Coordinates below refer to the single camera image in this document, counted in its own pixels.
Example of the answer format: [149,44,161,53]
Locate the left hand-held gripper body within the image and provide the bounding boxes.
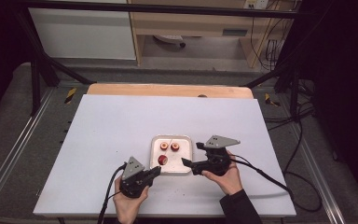
[119,156,152,199]

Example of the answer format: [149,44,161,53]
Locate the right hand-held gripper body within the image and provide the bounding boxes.
[196,134,241,176]

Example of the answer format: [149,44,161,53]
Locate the white square tray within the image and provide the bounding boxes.
[149,134,194,175]

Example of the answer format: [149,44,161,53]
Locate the person's right hand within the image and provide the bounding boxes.
[201,150,244,196]

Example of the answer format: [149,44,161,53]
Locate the person's left hand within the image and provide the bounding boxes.
[113,176,150,224]

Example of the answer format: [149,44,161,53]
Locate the white board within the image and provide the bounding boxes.
[33,94,296,218]

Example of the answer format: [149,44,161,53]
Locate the yellow black tape strip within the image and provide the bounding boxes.
[264,92,281,107]
[63,88,77,105]

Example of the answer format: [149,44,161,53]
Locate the wooden table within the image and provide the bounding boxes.
[87,83,255,100]

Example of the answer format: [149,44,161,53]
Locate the black metal stand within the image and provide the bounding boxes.
[243,46,302,120]
[13,8,96,117]

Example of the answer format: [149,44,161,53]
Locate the white chair base with caster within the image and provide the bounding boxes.
[153,35,186,49]

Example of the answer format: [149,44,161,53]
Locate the light wooden desk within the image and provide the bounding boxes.
[127,0,296,68]

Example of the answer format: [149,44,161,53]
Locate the white cabinet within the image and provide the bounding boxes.
[27,7,137,61]

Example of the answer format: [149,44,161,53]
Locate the white power strip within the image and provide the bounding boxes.
[243,0,269,9]

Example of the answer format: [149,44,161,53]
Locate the left hand-held gripper cable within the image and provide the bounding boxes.
[97,162,129,224]

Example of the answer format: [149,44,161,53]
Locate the hand-held gripper cable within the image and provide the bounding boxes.
[229,120,323,213]
[97,162,129,224]

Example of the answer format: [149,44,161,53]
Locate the right hand-held gripper cable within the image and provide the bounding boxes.
[229,120,323,213]

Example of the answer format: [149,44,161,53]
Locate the aluminium floor rail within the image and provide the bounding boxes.
[0,88,55,206]
[287,124,346,224]

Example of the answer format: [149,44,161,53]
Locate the black floor cables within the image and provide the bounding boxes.
[265,78,316,132]

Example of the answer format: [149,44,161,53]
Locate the bundle of black cables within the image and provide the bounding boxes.
[250,7,295,71]

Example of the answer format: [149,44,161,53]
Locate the black metal frame bar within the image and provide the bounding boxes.
[15,0,299,19]

